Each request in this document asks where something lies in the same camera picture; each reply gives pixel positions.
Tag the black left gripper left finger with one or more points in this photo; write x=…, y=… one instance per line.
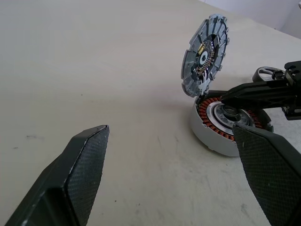
x=77, y=179

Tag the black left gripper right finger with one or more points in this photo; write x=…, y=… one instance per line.
x=270, y=169

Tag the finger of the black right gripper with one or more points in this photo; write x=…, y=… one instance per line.
x=258, y=89
x=270, y=102

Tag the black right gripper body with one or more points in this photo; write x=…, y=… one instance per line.
x=294, y=73

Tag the grey round hinged motor lid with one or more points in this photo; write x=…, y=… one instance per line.
x=191, y=61

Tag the grey motor housing copper windings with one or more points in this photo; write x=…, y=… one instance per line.
x=207, y=139

